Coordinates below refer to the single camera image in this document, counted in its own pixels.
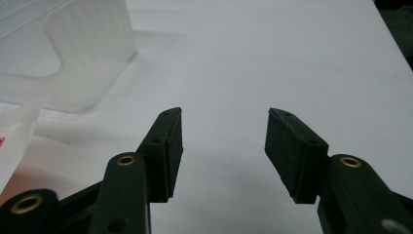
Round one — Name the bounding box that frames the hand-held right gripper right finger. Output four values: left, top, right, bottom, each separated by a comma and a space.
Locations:
264, 107, 413, 234

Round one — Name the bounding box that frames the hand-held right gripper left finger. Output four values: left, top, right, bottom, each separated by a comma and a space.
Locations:
87, 106, 184, 234

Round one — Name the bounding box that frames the translucent plastic storage box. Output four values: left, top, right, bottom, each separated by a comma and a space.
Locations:
0, 0, 137, 115

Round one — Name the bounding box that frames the white plastic bag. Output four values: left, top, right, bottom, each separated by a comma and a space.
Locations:
0, 101, 42, 194

